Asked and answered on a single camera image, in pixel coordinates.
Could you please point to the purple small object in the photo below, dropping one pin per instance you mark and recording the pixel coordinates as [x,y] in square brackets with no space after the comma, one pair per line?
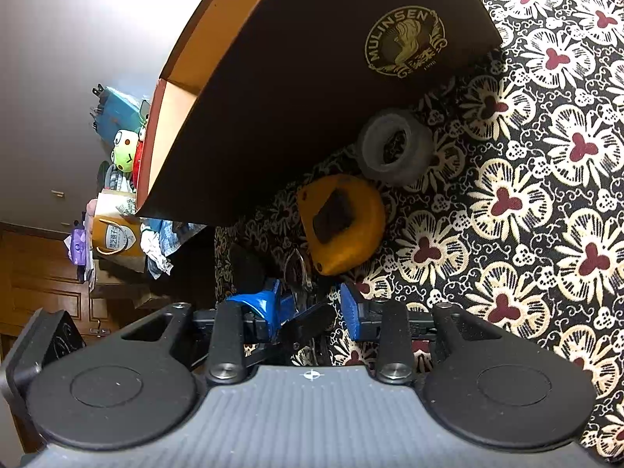
[78,247]

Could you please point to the wooden cabinet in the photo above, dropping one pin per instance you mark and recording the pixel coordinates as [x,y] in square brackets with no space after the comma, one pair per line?
[36,273]

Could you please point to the brown cardboard box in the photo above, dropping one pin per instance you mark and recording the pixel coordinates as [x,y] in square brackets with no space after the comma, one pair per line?
[256,92]

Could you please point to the blue box on shelf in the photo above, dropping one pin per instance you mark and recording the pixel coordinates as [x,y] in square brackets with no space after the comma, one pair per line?
[115,111]

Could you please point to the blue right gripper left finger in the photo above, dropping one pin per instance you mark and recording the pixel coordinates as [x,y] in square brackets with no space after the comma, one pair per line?
[252,317]

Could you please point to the floral black tablecloth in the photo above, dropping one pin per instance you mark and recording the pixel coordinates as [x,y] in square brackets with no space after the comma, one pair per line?
[519,217]

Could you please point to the clear tape roll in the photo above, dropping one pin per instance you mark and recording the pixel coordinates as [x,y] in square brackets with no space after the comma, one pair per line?
[394,148]

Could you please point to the green frog plush toy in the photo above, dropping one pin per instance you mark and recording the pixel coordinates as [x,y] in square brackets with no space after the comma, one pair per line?
[125,144]

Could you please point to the black metal clip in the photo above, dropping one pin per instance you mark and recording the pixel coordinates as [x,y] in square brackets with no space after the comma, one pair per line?
[297,275]

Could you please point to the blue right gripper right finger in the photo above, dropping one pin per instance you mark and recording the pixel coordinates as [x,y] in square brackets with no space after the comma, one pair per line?
[363,317]

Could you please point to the orange paper bag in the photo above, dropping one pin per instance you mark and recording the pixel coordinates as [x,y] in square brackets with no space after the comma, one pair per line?
[117,239]

